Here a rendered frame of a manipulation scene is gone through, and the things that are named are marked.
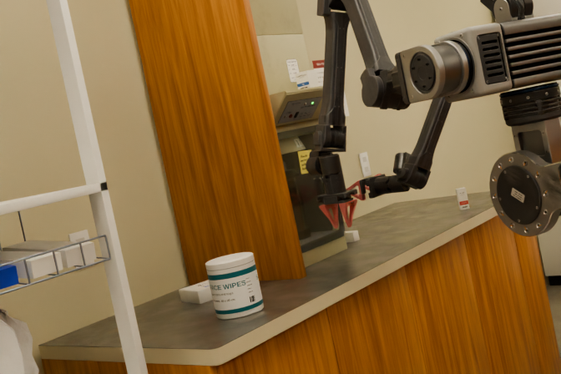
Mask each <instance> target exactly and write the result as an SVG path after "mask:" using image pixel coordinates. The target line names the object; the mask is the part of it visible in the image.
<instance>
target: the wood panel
mask: <svg viewBox="0 0 561 374"><path fill-rule="evenodd" d="M129 6H130V9H131V13H132V18H133V21H134V28H135V32H136V37H137V40H138V45H139V51H140V56H141V60H142V64H143V68H144V75H145V79H146V83H147V87H148V91H149V98H150V103H151V107H152V110H153V115H154V121H155V126H156V130H157V134H158V138H159V145H160V149H161V154H162V157H163V161H164V168H165V173H166V177H167V180H168V185H169V192H170V196H171V200H172V204H173V208H174V215H175V219H176V224H177V227H178V232H179V238H180V243H181V247H182V251H183V255H184V262H185V266H186V270H187V274H188V278H189V282H190V285H194V284H197V283H200V282H202V281H207V280H208V276H207V270H206V267H205V263H206V262H207V261H209V260H213V259H215V258H218V257H221V256H224V255H231V254H235V253H241V252H251V253H253V255H254V259H255V266H256V269H257V274H258V278H259V281H273V280H289V279H301V278H303V277H306V268H305V264H304V260H303V256H302V252H301V244H300V240H299V236H298V232H297V228H296V220H295V216H294V212H293V208H292V203H291V197H290V192H289V188H288V184H287V180H286V172H285V168H284V164H283V160H282V156H281V148H280V144H279V140H278V136H277V132H276V127H275V120H274V116H273V112H272V107H271V103H270V96H269V92H268V88H267V83H266V80H265V72H264V68H263V64H262V60H261V55H260V48H259V44H258V40H257V36H256V31H255V25H254V20H253V16H252V11H251V7H250V0H129Z"/></svg>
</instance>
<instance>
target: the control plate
mask: <svg viewBox="0 0 561 374"><path fill-rule="evenodd" d="M321 99H322V96H321V97H316V98H310V99H300V100H295V101H289V102H288V103H287V105H286V107H285V109H284V111H283V113H282V115H281V117H280V120H279V122H278V124H282V123H286V122H291V121H296V120H300V119H308V118H312V116H313V114H314V113H315V111H316V108H317V106H318V104H319V103H320V101H321ZM312 102H314V103H313V104H311V103H312ZM304 103H306V105H304ZM310 111H311V113H309V112H310ZM296 112H299V113H298V115H297V117H296V118H294V116H295V114H296ZM305 112H307V114H305ZM301 113H303V114H301ZM291 114H292V117H291V118H289V116H290V115H291ZM285 116H286V117H285ZM284 117H285V118H284Z"/></svg>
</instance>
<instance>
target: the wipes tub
mask: <svg viewBox="0 0 561 374"><path fill-rule="evenodd" d="M205 267H206V270H207V276H208V279H209V283H210V290H211V294H212V298H213V302H214V306H215V313H216V315H217V318H219V319H221V320H229V319H236V318H241V317H244V316H249V315H252V314H255V313H256V312H258V311H261V310H262V309H263V307H264V304H263V299H262V294H261V290H260V282H259V278H258V274H257V269H256V266H255V259H254V255H253V253H251V252H241V253H235V254H231V255H224V256H221V257H218V258H215V259H213V260H209V261H207V262H206V263H205Z"/></svg>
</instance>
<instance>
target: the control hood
mask: <svg viewBox="0 0 561 374"><path fill-rule="evenodd" d="M322 93H323V86H320V87H313V88H302V89H295V90H289V91H284V92H280V93H274V94H271V95H269V96H270V103H271V107H272V112H273V116H274V120H275V126H281V125H286V124H293V123H298V122H302V121H307V120H312V119H318V118H319V114H320V111H321V104H322V99H321V101H320V103H319V104H318V106H317V108H316V111H315V113H314V114H313V116H312V118H308V119H300V120H296V121H291V122H286V123H282V124H278V122H279V120H280V118H281V115H282V113H283V111H284V109H285V107H286V105H287V103H288V102H289V101H295V100H300V99H310V98H316V97H321V96H322Z"/></svg>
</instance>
